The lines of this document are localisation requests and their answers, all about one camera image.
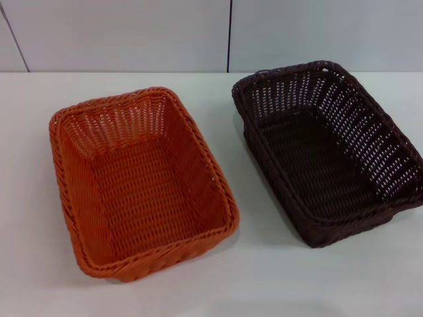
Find orange woven plastic basket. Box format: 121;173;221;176
51;86;241;284

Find dark brown woven basket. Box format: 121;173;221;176
231;59;423;249

